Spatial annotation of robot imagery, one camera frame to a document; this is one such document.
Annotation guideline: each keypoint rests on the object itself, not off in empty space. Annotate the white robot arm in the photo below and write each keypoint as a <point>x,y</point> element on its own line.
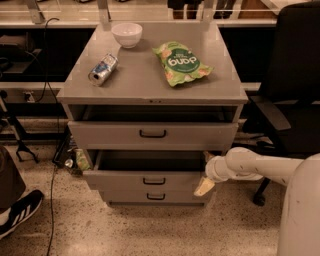
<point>299,233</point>

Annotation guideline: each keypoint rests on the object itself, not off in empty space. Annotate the grey bottom drawer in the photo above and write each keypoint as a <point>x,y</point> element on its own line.
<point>142,197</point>

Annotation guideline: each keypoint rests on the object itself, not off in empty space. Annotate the black white sneaker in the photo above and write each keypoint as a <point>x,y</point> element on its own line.
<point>19,212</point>

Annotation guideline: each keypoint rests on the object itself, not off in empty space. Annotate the silver blue soda can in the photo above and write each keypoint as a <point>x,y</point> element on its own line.
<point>103,69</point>

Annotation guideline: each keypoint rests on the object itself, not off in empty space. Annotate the grey drawer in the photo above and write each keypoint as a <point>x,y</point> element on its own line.
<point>142,197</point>
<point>185,136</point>
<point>143,170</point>

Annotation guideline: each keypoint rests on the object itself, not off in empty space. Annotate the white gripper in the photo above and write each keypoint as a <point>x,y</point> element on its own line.
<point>212,170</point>

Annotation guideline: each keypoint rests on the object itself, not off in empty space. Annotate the black stand leg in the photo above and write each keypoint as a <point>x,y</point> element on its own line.
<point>16,127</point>

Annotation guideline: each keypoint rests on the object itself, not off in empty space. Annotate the white ceramic bowl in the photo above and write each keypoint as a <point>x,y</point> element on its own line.
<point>127,34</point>

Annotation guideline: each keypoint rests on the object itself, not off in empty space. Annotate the black office chair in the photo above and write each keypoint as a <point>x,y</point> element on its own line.
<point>286,108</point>

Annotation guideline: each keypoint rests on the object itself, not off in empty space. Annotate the wire basket with trash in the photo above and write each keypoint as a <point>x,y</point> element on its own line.
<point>69,156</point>

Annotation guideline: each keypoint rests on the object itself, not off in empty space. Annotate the dark trouser leg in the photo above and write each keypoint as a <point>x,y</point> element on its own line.
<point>12,185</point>

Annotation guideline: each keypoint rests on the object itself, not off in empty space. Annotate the grey top drawer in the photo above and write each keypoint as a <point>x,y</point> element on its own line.
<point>185,136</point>

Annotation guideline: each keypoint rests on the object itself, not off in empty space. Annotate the green chip bag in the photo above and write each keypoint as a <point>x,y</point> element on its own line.
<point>180,64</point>

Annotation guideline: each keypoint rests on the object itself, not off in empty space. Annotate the grey drawer cabinet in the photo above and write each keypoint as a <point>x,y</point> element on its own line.
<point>137,90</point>

